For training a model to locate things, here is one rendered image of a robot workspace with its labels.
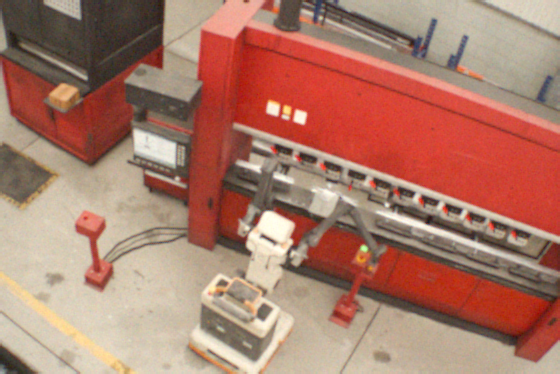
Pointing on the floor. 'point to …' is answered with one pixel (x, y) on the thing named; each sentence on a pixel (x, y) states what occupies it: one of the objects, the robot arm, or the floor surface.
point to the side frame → (529, 346)
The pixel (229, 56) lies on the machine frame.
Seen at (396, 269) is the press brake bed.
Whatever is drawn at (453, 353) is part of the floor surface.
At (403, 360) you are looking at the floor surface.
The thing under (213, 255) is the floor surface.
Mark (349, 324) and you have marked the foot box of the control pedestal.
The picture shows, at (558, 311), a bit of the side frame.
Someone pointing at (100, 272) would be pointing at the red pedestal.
